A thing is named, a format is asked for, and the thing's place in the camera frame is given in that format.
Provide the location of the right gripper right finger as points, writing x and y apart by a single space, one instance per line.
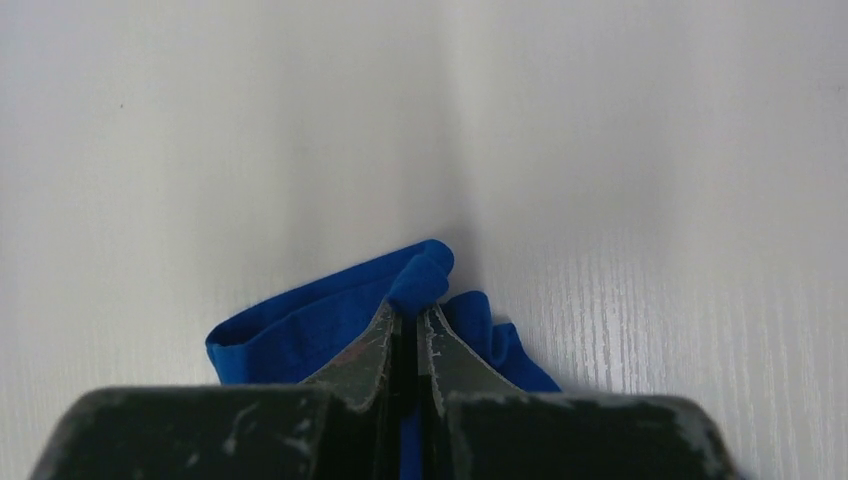
478 425

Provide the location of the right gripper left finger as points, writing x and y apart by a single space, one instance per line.
339 423

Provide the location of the blue printed t shirt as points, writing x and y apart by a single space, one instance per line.
288 337

